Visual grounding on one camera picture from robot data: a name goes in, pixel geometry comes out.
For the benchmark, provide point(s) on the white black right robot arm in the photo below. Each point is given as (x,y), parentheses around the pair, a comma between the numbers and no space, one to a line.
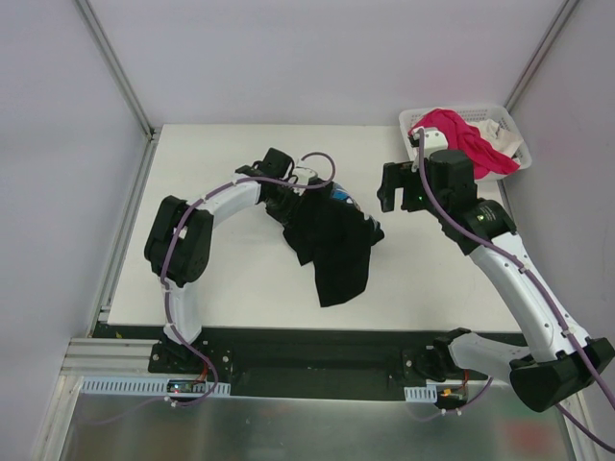
(560,358)

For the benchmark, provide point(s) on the white cable duct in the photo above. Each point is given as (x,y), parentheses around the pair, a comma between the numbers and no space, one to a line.
(421,394)
(153,387)

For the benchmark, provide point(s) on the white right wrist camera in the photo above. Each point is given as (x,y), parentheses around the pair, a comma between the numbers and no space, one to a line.
(432,139)

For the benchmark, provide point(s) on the white plastic basket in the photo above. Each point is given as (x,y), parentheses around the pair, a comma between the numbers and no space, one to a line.
(410,117)

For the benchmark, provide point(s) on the white left cable duct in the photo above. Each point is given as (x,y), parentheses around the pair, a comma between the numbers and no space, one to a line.
(153,387)

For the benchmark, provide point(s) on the front aluminium rail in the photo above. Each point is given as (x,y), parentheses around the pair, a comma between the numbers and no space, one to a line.
(107,357)

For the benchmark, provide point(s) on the white right cable duct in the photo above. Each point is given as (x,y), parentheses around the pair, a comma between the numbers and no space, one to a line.
(421,394)

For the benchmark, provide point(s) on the pink t-shirt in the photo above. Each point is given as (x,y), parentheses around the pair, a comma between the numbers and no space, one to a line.
(489,165)

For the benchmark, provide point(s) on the black daisy print t-shirt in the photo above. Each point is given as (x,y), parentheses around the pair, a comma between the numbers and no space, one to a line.
(331,232)

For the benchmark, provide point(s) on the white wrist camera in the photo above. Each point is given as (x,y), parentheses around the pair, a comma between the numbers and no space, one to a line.
(301,176)
(432,139)

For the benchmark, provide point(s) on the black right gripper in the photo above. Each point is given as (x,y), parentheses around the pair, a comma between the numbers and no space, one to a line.
(397,180)

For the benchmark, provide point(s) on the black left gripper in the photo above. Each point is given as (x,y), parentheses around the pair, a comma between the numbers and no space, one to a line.
(290,206)

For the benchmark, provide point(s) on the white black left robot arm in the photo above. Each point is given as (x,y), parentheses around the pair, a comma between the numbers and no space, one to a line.
(178,244)

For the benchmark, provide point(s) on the white cream t-shirt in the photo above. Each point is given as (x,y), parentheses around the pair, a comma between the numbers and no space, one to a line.
(501,139)

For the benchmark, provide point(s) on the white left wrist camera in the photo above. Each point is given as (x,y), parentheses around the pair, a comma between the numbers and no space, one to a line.
(301,176)

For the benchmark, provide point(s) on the left aluminium frame post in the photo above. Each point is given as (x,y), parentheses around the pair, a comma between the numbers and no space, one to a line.
(112,62)

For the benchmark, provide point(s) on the aluminium frame post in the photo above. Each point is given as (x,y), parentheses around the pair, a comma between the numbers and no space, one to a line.
(112,62)
(557,25)

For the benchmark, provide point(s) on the left table edge rail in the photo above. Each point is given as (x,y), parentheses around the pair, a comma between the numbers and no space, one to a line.
(103,298)

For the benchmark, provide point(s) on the right aluminium frame post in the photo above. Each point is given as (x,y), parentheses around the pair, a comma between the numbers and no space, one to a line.
(557,25)

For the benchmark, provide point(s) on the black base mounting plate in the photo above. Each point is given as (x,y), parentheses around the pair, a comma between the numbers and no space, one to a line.
(300,363)

